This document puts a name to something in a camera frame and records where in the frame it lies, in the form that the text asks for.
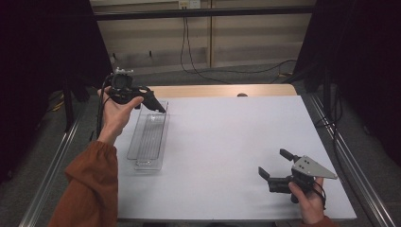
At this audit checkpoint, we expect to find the person's right hand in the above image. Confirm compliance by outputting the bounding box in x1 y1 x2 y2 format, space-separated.
288 177 326 225

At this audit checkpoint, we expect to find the hand-held gripper cable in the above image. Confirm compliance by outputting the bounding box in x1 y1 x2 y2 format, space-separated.
311 181 327 210
95 74 113 140

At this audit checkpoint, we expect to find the black floor cable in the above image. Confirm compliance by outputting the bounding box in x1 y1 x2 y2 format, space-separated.
314 83 345 129

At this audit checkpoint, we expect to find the black smartphone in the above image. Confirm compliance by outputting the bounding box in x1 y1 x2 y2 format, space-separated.
145 92 167 114

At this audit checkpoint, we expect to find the black curtain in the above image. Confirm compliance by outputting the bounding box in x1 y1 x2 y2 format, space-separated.
293 0 401 166
0 0 118 184

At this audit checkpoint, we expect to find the clear plastic storage tray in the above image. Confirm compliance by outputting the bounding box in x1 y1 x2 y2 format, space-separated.
126 100 171 173

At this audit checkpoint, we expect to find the metal floor rail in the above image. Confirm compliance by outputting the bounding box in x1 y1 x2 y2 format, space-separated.
309 94 399 227
18 112 83 227

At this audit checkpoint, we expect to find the person's left hand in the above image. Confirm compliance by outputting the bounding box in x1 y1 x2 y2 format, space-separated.
96 86 145 147

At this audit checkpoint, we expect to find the black hanging cable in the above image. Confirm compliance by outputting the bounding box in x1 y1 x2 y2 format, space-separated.
180 16 298 85

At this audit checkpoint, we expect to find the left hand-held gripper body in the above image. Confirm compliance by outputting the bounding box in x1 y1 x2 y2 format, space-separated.
108 66 149 106

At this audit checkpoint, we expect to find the wooden table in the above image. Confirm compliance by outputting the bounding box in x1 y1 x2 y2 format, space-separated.
148 83 298 99

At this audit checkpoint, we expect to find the white wall outlet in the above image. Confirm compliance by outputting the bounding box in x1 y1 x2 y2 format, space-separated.
178 0 202 9

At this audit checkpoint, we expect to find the white table mat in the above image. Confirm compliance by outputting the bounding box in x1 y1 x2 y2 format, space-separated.
113 96 357 221

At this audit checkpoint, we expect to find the right hand-held gripper cable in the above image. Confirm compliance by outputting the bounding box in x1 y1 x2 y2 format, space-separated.
311 181 327 210

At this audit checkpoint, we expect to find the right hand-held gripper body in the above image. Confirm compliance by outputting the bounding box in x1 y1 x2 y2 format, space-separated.
268 154 339 204

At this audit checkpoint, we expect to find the left hand-held gripper cable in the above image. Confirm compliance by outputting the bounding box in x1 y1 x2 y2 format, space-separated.
95 74 113 140

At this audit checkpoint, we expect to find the black horizontal bar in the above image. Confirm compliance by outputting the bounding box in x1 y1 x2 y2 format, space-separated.
92 5 317 22

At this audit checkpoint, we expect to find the black stand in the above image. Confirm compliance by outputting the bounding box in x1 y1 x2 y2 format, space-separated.
61 74 110 132

